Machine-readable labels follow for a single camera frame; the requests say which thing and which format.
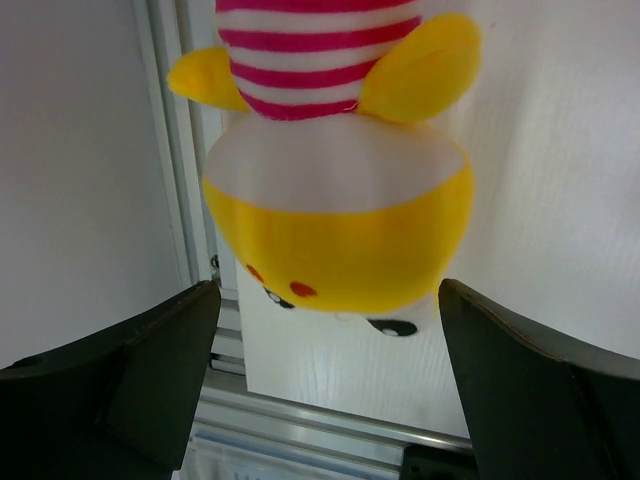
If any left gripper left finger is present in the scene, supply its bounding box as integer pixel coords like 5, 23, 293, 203
1, 281, 221, 479

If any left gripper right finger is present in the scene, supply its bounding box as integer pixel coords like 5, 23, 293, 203
438, 279, 639, 479

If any yellow plush striped shirt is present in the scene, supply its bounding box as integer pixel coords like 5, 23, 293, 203
167, 1, 482, 338

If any aluminium front rail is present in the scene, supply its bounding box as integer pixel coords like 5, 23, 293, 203
192, 297, 476, 480

